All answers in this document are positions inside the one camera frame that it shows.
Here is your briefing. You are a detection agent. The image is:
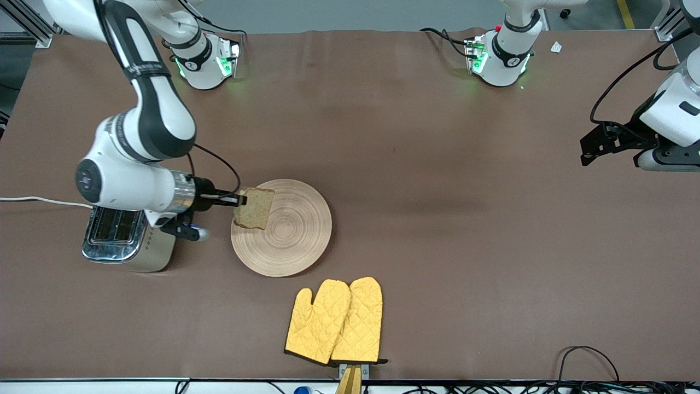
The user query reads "chrome two-slot toaster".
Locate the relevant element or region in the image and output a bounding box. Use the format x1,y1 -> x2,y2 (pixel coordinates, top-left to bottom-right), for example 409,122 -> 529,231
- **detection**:
82,205 -> 177,273

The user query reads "slice of toast bread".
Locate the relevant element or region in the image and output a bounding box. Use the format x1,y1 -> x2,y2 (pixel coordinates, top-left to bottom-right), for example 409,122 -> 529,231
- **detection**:
234,187 -> 276,230

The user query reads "white toaster power cable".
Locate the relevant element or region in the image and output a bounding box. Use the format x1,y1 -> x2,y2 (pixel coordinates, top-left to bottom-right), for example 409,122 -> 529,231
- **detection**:
0,196 -> 94,210

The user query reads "brown table cover sheet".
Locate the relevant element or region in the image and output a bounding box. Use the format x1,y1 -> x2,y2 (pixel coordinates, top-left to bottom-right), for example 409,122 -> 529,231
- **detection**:
0,28 -> 700,382

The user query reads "round light wooden plate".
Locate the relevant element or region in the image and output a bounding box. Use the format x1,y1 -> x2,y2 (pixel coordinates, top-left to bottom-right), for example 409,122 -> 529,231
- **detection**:
230,179 -> 333,277

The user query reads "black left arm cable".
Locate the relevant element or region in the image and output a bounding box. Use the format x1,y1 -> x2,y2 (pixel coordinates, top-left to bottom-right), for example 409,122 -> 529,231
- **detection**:
590,26 -> 700,126

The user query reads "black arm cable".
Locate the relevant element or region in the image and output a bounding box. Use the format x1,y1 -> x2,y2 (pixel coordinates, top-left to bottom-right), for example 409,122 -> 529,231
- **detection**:
186,143 -> 242,193
590,26 -> 700,126

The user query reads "aluminium frame profile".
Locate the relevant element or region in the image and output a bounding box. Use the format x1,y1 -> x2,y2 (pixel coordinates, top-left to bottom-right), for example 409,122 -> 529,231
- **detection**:
654,0 -> 687,43
0,0 -> 54,49

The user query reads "black base cable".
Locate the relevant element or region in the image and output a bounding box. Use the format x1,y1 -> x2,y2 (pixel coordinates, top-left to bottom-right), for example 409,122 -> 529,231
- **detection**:
178,0 -> 248,38
420,26 -> 472,58

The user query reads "wooden stick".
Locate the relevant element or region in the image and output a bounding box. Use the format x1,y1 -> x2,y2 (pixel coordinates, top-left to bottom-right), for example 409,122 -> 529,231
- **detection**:
335,364 -> 363,394

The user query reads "grey metal bracket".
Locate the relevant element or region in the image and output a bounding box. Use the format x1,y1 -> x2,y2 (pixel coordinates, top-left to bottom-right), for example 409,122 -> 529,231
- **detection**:
339,362 -> 370,381

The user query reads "black looped cable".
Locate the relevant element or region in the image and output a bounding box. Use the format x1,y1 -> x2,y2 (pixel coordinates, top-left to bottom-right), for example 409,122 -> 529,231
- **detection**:
555,345 -> 621,384

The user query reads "yellow quilted oven mitt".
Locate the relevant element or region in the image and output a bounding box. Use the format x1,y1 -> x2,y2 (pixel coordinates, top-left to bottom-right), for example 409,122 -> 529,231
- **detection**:
284,279 -> 352,366
330,276 -> 388,364

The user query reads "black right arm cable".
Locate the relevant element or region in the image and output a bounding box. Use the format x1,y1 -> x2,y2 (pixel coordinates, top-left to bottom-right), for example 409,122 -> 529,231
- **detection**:
186,143 -> 242,193

